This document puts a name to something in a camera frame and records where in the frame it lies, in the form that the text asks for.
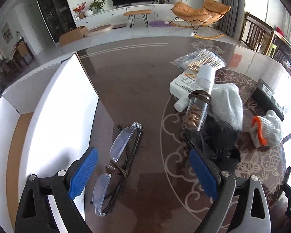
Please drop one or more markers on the red flower vase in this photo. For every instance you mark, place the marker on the red flower vase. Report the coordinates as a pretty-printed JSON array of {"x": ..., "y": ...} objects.
[{"x": 79, "y": 10}]

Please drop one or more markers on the white plastic bottle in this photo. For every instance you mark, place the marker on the white plastic bottle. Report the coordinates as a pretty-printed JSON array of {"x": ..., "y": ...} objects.
[{"x": 205, "y": 78}]

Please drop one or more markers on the white medicine box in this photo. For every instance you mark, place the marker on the white medicine box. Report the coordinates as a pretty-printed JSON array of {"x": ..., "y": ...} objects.
[{"x": 183, "y": 85}]

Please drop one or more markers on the purple round floor mat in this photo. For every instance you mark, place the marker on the purple round floor mat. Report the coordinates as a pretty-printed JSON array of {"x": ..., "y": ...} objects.
[{"x": 160, "y": 24}]

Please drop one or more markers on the grey curtain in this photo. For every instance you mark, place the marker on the grey curtain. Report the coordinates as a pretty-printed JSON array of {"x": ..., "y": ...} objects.
[{"x": 232, "y": 22}]

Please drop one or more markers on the framed wall picture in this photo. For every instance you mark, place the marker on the framed wall picture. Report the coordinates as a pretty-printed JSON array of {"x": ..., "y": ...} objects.
[{"x": 6, "y": 33}]

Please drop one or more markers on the round cat scratcher bed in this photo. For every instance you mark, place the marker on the round cat scratcher bed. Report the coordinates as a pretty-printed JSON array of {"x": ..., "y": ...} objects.
[{"x": 98, "y": 30}]

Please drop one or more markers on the clear folding reading glasses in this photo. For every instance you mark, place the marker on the clear folding reading glasses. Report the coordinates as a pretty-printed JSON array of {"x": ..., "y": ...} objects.
[{"x": 122, "y": 154}]

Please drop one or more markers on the orange rocking lounge chair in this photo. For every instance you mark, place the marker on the orange rocking lounge chair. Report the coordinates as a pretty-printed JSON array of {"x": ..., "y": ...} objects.
[{"x": 210, "y": 13}]

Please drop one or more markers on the clear jar of nuts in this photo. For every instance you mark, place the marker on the clear jar of nuts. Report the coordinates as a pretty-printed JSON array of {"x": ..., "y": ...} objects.
[{"x": 197, "y": 110}]

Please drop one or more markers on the brown cardboard box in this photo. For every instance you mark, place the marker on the brown cardboard box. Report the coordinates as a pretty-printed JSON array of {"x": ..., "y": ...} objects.
[{"x": 73, "y": 35}]

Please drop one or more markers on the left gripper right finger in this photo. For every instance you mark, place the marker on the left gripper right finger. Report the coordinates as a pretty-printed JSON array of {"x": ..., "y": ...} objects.
[{"x": 251, "y": 213}]

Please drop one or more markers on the black gift box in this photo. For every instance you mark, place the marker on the black gift box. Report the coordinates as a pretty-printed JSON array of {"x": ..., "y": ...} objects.
[{"x": 263, "y": 96}]

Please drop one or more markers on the wooden dining chair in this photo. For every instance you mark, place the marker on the wooden dining chair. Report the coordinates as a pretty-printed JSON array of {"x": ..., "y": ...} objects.
[{"x": 256, "y": 34}]

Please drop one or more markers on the wooden bench hairpin legs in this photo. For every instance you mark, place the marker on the wooden bench hairpin legs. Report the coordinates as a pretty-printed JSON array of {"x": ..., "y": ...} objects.
[{"x": 132, "y": 14}]

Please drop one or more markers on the bag of cotton swabs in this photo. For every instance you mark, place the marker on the bag of cotton swabs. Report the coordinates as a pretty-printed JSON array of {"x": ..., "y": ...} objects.
[{"x": 193, "y": 61}]

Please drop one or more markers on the white knit beanie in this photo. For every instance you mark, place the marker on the white knit beanie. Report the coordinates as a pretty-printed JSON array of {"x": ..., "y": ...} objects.
[{"x": 226, "y": 105}]

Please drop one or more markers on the dark glass display cabinet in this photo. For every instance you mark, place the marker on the dark glass display cabinet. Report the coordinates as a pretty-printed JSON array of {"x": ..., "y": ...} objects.
[{"x": 57, "y": 16}]

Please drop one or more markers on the white glove orange cuff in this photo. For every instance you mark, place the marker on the white glove orange cuff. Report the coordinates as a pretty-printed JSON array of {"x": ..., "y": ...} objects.
[{"x": 266, "y": 130}]

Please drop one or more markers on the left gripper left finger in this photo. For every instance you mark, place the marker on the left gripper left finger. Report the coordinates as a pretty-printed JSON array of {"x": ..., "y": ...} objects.
[{"x": 34, "y": 212}]

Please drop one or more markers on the small white tube bottle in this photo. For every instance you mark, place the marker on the small white tube bottle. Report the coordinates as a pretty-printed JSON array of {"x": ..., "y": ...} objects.
[{"x": 181, "y": 104}]

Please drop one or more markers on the green potted plant left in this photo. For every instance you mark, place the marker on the green potted plant left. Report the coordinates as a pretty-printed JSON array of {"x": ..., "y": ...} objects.
[{"x": 97, "y": 5}]

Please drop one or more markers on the white cardboard storage box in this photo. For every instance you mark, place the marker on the white cardboard storage box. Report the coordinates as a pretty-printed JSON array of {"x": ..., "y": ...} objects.
[{"x": 46, "y": 121}]

